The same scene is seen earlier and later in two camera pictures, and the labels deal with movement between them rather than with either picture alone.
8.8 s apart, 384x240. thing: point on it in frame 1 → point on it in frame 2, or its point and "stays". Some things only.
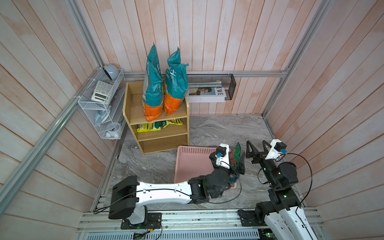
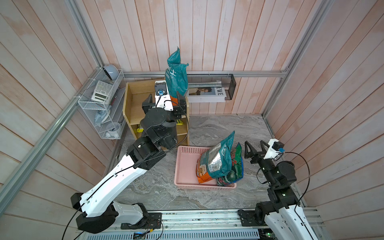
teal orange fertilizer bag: [152, 99] → [216, 162]
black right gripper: [261, 158] stays
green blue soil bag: [235, 155] stays
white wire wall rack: [101, 102] stays
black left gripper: [239, 165] → [182, 107]
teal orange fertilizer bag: [176, 84] stays
